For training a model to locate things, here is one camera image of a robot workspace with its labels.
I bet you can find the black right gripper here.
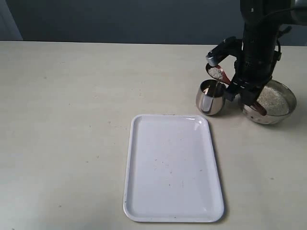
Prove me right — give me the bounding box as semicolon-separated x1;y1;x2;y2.
224;23;279;105

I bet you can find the brown wooden spoon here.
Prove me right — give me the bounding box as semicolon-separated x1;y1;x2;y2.
205;64;267;116

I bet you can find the wide steel bowl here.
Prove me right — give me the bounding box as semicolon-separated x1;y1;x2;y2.
238;80;297;125

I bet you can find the small steel cup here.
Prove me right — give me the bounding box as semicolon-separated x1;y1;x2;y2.
196;79;226;115

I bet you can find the white rectangular plastic tray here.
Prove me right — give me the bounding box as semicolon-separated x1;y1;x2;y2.
123;115;224;223

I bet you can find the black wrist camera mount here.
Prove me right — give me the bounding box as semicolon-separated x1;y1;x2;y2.
206;36;242;67

